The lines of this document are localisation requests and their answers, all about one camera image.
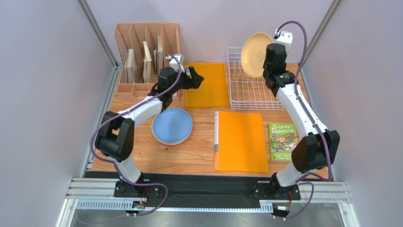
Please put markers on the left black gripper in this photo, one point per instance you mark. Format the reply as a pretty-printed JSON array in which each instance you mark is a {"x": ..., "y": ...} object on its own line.
[{"x": 193, "y": 83}]

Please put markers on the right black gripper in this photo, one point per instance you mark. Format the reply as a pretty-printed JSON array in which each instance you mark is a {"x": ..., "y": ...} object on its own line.
[{"x": 269, "y": 64}]

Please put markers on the tan wooden plate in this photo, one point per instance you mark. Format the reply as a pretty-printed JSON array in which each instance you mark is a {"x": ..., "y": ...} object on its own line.
[{"x": 253, "y": 54}]

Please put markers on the blue grey plate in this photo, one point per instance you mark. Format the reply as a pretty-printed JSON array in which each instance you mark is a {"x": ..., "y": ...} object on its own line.
[{"x": 172, "y": 120}]

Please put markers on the yellow beige plate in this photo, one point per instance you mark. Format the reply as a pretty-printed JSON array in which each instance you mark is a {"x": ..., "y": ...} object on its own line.
[{"x": 171, "y": 139}]

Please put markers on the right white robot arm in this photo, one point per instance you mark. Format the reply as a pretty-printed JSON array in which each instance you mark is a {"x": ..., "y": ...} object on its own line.
[{"x": 318, "y": 145}]

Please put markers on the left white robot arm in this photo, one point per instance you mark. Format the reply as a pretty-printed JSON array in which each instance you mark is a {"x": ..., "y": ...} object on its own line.
[{"x": 115, "y": 136}]

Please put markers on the translucent orange document folder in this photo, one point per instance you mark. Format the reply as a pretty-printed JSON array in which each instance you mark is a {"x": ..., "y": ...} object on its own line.
[{"x": 213, "y": 91}]

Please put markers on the right beige book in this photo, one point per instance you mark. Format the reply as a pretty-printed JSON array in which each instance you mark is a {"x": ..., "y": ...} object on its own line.
[{"x": 159, "y": 59}]

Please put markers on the beige book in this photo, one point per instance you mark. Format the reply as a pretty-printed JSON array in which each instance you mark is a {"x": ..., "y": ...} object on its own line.
[
  {"x": 159, "y": 59},
  {"x": 130, "y": 66},
  {"x": 147, "y": 63}
]

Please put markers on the middle beige book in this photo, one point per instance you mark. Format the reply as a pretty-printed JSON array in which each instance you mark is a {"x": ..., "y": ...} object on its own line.
[{"x": 147, "y": 63}]

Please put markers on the pink plastic file organizer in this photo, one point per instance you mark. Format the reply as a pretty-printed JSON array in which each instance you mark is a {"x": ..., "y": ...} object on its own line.
[{"x": 142, "y": 48}]

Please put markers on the green treehouse book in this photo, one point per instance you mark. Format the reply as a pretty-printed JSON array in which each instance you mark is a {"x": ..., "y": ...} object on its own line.
[{"x": 283, "y": 138}]

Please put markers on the left beige book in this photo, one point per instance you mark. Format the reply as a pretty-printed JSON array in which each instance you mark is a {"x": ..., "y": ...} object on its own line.
[{"x": 130, "y": 66}]

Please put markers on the black base mat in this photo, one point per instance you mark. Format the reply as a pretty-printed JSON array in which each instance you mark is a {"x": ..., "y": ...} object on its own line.
[{"x": 201, "y": 191}]

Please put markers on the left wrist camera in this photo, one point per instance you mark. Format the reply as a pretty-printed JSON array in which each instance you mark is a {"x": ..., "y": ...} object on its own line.
[{"x": 176, "y": 61}]

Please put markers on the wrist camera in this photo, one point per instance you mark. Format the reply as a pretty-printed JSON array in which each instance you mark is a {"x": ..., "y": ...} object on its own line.
[
  {"x": 283, "y": 37},
  {"x": 176, "y": 61}
]

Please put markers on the white wire dish rack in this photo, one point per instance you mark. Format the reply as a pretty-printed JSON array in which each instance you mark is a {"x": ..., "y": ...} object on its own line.
[{"x": 246, "y": 93}]

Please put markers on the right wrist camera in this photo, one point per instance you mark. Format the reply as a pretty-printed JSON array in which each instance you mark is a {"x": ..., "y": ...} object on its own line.
[{"x": 283, "y": 37}]

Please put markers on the orange ring binder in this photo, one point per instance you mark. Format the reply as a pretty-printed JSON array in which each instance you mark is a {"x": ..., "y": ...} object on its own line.
[{"x": 239, "y": 142}]

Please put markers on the right aluminium frame post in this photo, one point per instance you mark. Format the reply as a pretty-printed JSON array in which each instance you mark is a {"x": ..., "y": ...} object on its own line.
[{"x": 334, "y": 6}]

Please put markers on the aluminium frame post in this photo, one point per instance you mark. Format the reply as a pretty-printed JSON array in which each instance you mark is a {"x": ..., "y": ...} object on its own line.
[
  {"x": 85, "y": 7},
  {"x": 334, "y": 6}
]

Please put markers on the left aluminium frame post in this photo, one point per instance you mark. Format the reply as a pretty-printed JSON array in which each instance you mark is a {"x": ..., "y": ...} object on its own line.
[{"x": 85, "y": 7}]

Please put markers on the aluminium front rail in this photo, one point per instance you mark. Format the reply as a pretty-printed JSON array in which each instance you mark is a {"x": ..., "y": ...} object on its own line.
[{"x": 91, "y": 192}]

